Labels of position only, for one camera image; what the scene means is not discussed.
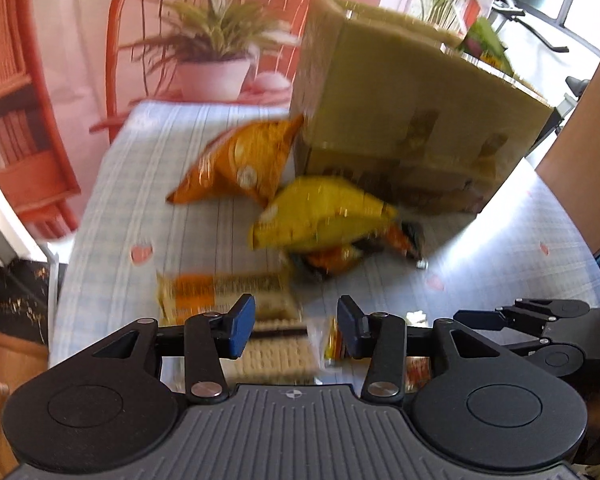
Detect small clear candy packet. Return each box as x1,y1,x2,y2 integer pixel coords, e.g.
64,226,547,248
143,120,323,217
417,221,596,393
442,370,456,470
307,316,351,368

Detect green snack bag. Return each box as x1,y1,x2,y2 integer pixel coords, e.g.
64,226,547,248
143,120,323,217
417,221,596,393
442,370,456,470
457,16,513,73

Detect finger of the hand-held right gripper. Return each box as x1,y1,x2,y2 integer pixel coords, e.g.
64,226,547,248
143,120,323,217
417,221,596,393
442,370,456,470
452,299,591,338

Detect orange label cracker packet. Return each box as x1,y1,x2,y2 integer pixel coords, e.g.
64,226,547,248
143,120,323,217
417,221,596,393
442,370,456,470
156,270,301,326

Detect clear wafer biscuit packet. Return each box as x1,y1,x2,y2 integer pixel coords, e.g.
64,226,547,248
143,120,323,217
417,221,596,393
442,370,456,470
230,317,321,386

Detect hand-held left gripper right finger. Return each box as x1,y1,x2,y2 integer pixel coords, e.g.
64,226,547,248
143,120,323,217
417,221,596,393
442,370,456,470
337,295,511,403

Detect black gold marbled board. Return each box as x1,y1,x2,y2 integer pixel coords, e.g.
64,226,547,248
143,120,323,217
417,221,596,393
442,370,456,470
0,257,51,346

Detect brown cardboard box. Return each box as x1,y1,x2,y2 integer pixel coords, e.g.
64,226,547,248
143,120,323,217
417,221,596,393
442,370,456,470
290,0,553,218

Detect pale plaid tablecloth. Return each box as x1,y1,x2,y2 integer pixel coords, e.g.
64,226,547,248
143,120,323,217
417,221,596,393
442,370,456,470
47,100,600,401

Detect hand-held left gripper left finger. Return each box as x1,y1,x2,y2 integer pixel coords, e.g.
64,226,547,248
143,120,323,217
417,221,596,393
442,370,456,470
82,294,257,405

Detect orange black snack bag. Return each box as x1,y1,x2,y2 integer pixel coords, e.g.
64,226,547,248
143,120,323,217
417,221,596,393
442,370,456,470
287,220,423,281

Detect black exercise bike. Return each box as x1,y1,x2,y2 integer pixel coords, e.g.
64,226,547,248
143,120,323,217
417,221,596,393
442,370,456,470
490,0,593,133

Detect yellow snack bag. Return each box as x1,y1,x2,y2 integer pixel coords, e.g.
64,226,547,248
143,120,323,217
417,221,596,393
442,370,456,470
250,175,401,252

